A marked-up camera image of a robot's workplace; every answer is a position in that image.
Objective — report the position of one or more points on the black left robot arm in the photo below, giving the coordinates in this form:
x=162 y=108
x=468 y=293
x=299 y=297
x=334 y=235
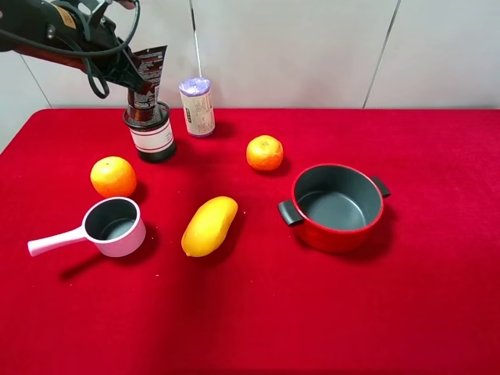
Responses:
x=27 y=28

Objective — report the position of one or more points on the black face wash tube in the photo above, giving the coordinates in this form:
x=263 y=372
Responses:
x=142 y=103

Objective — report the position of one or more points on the red pot with black handles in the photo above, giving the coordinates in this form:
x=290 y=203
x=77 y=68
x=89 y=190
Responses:
x=334 y=207

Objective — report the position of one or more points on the yellow mango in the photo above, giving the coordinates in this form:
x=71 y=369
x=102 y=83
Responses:
x=208 y=227

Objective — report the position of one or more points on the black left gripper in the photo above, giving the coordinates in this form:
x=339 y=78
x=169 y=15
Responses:
x=91 y=38

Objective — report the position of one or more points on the purple garbage bag roll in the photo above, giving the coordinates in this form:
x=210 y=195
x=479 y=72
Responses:
x=197 y=102

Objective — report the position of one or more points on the black mesh pen holder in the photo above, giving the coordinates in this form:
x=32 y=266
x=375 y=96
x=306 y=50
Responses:
x=153 y=138

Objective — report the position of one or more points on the large orange fruit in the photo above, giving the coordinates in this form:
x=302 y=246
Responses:
x=113 y=176

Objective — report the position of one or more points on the small orange tangerine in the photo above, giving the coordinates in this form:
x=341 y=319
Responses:
x=264 y=153

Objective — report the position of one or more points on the pink saucepan with handle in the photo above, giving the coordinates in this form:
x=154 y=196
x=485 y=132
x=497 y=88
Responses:
x=113 y=225

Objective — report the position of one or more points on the red velvet tablecloth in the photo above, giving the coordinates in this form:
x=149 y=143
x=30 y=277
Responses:
x=421 y=296

